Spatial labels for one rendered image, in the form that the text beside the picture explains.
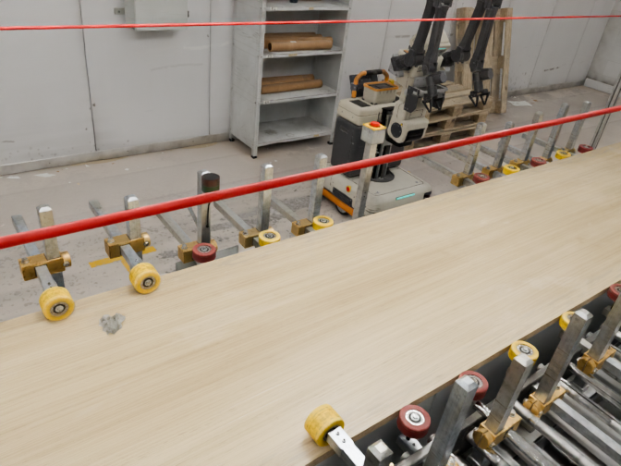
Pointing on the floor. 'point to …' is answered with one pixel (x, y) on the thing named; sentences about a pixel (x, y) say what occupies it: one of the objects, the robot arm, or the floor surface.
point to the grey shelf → (243, 119)
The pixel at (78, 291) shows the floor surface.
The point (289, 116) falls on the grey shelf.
